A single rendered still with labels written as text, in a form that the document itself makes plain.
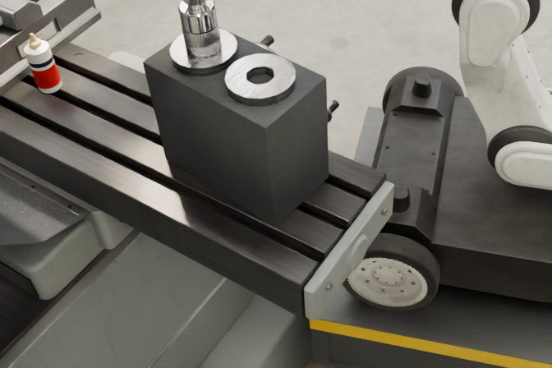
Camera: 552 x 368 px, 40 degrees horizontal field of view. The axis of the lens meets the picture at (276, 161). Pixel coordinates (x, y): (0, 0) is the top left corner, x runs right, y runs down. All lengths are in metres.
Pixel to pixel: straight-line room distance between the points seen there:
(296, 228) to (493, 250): 0.59
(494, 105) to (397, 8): 1.69
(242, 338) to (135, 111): 0.77
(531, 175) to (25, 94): 0.95
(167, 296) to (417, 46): 1.69
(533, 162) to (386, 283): 0.38
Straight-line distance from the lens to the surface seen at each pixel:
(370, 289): 1.59
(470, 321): 1.62
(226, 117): 0.94
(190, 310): 1.65
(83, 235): 1.25
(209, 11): 0.95
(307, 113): 0.95
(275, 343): 1.81
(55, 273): 1.24
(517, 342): 1.62
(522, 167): 1.52
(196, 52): 0.98
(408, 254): 1.46
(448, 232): 1.54
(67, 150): 1.20
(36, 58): 1.28
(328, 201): 1.05
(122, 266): 1.35
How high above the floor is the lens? 1.75
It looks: 45 degrees down
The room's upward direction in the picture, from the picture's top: 5 degrees counter-clockwise
